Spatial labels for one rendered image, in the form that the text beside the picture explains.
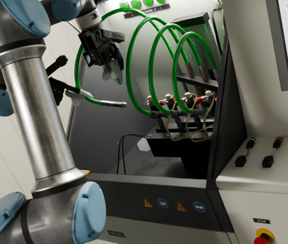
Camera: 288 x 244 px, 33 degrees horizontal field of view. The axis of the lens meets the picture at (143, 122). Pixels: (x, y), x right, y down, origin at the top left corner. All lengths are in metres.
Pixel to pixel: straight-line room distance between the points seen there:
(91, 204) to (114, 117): 1.03
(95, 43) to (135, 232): 0.68
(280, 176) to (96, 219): 0.51
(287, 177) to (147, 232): 0.61
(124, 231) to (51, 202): 0.84
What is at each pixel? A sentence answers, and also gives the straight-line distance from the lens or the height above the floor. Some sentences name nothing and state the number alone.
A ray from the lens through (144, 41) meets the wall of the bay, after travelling 1.94.
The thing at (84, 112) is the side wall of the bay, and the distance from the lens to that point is 1.86.
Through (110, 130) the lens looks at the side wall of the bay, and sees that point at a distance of 1.94.
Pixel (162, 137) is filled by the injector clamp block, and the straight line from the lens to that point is 1.67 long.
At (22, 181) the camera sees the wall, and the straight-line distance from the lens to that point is 3.65.
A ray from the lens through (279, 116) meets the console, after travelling 1.41.
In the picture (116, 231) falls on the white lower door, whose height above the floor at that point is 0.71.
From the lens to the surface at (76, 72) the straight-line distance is 1.61.
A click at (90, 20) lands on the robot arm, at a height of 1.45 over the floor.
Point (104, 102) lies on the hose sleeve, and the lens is 1.66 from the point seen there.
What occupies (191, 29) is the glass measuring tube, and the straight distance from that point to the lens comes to 1.77.
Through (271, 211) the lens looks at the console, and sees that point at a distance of 1.31.
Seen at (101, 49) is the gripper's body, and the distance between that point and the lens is 1.48.
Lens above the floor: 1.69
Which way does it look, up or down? 23 degrees down
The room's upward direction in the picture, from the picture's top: 24 degrees counter-clockwise
